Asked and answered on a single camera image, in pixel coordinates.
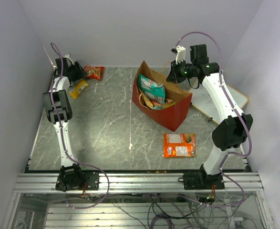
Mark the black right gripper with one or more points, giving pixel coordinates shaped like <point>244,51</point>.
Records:
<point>173,76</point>

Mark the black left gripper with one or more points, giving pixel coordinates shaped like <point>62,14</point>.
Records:
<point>81,73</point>

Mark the yellow snack bar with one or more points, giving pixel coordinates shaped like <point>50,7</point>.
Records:
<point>78,88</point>

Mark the small red snack packet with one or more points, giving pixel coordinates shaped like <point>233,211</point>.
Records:
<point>94,72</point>

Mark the teal snack packet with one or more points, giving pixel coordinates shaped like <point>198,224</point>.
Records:
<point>151,89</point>

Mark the colourful fruit candy bag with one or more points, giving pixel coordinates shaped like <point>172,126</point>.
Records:
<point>168,103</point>

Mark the red brown paper bag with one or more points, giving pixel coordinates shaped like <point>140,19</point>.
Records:
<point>172,117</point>

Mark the orange Kettle chips bag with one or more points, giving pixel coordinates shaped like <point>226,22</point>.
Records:
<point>144,101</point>

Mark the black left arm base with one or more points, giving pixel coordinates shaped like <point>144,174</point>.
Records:
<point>73,178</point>

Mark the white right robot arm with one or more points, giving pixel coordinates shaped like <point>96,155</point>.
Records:
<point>234,126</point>

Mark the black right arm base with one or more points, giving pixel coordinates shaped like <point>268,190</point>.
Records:
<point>199,179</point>

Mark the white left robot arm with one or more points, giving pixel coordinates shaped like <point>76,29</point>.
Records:
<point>59,112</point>

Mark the orange snack packet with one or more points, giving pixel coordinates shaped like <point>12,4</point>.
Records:
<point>179,145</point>

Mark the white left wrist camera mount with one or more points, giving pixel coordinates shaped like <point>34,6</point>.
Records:
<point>67,56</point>

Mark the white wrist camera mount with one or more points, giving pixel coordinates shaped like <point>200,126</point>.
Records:
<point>180,53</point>
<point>67,56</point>

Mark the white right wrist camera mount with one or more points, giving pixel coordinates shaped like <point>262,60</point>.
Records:
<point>180,53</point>

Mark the aluminium frame rails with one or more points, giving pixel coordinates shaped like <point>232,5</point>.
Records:
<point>131,183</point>

